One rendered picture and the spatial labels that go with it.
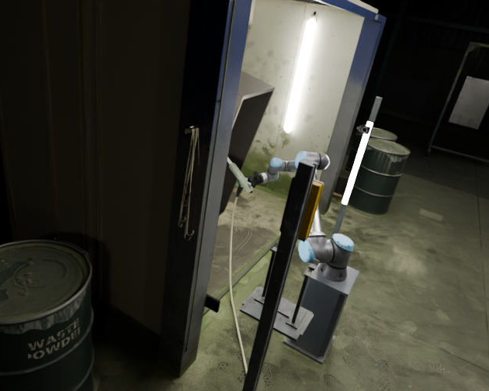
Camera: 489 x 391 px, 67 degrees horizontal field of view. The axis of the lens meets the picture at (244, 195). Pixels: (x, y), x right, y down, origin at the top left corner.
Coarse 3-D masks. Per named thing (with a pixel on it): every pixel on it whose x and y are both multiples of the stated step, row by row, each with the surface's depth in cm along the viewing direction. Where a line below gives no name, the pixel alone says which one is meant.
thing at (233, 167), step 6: (228, 162) 304; (234, 168) 298; (234, 174) 299; (240, 174) 296; (240, 180) 294; (246, 180) 294; (240, 186) 299; (246, 186) 290; (240, 192) 304; (252, 192) 292
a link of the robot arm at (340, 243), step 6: (336, 234) 243; (330, 240) 237; (336, 240) 235; (342, 240) 237; (348, 240) 239; (336, 246) 235; (342, 246) 233; (348, 246) 234; (336, 252) 234; (342, 252) 235; (348, 252) 235; (336, 258) 235; (342, 258) 237; (348, 258) 239; (330, 264) 241; (336, 264) 239; (342, 264) 239
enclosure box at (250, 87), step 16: (240, 80) 260; (256, 80) 278; (240, 96) 231; (256, 96) 289; (240, 112) 299; (256, 112) 294; (240, 128) 304; (256, 128) 298; (240, 144) 309; (240, 160) 314; (224, 192) 332; (224, 208) 337
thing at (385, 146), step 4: (372, 140) 495; (376, 140) 497; (380, 140) 500; (372, 144) 477; (376, 144) 482; (380, 144) 484; (384, 144) 488; (388, 144) 492; (392, 144) 494; (396, 144) 495; (380, 148) 468; (384, 148) 471; (388, 148) 474; (392, 148) 477; (396, 148) 480; (400, 148) 484; (404, 148) 484; (392, 152) 461; (396, 152) 464; (400, 152) 467; (404, 152) 470; (408, 152) 470
